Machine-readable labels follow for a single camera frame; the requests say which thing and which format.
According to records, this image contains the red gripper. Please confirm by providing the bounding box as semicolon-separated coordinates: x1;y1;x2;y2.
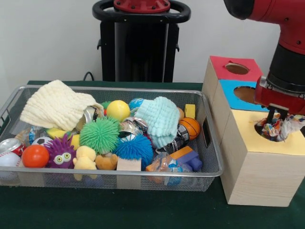
254;83;305;125

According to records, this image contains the multicoloured rope toy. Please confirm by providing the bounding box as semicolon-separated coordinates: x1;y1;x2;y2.
254;116;286;143

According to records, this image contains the cream muslin cloth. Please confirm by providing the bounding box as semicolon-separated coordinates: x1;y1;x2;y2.
20;79;105;132

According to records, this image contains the wooden three-hole box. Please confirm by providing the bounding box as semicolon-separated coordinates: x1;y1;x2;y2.
202;56;305;208

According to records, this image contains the silver mesh bin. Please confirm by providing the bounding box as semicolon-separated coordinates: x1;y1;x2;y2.
0;85;224;193

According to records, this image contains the orange toy basketball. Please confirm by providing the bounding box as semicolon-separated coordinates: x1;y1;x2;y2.
178;117;201;140

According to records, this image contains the light blue fluffy cloth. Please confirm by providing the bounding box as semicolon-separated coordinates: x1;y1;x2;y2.
134;96;181;149

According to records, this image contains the blue spiky rubber ball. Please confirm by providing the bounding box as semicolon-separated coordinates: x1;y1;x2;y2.
113;133;154;171

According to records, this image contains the yellow smooth ball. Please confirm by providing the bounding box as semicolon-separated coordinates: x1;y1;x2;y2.
106;100;131;120

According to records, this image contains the green spiky rubber ball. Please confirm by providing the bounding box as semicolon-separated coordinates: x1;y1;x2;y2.
79;116;120;155

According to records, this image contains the dark green table cloth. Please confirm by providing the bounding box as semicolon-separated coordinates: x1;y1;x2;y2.
0;80;305;229

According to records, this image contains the yellow plush duck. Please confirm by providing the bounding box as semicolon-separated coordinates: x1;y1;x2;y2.
72;146;98;170

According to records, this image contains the purple spiky monster toy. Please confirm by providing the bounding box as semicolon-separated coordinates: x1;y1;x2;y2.
44;136;77;169

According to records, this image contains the orange smooth ball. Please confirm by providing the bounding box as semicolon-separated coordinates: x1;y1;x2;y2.
21;144;50;168

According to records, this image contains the white baseball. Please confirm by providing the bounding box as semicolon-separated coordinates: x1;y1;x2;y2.
0;151;22;167

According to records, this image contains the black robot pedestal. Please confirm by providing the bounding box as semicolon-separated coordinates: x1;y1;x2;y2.
92;0;191;83

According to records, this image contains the black cable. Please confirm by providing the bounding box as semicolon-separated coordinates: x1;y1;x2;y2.
82;71;95;82

